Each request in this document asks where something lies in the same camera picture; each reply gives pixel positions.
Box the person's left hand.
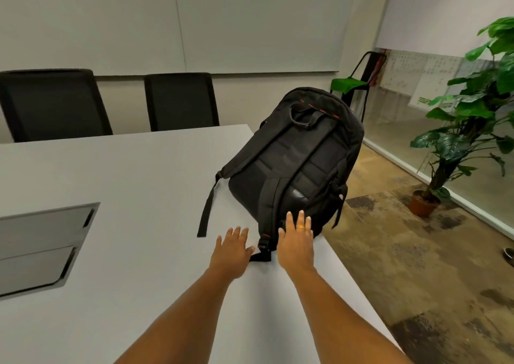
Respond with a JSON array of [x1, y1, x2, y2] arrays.
[[207, 226, 256, 282]]

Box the person's right hand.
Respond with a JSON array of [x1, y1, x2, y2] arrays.
[[277, 210, 316, 274]]

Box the black backpack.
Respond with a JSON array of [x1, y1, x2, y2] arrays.
[[196, 87, 366, 263]]

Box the person's right forearm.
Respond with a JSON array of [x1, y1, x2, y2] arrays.
[[289, 265, 413, 364]]

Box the person's left forearm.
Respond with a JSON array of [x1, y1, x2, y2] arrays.
[[114, 267, 235, 364]]

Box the black conference chair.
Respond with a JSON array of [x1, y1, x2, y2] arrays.
[[0, 68, 114, 143], [143, 72, 221, 133]]

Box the tall green leafy plant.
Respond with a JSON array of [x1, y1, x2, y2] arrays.
[[409, 16, 514, 204]]

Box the black frame chair green seat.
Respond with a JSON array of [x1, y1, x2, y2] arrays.
[[329, 50, 388, 123]]

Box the grey table cable box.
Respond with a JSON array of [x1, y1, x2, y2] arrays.
[[0, 202, 101, 302]]

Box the white wall poster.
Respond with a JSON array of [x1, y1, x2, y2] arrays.
[[379, 49, 433, 97], [407, 53, 468, 112]]

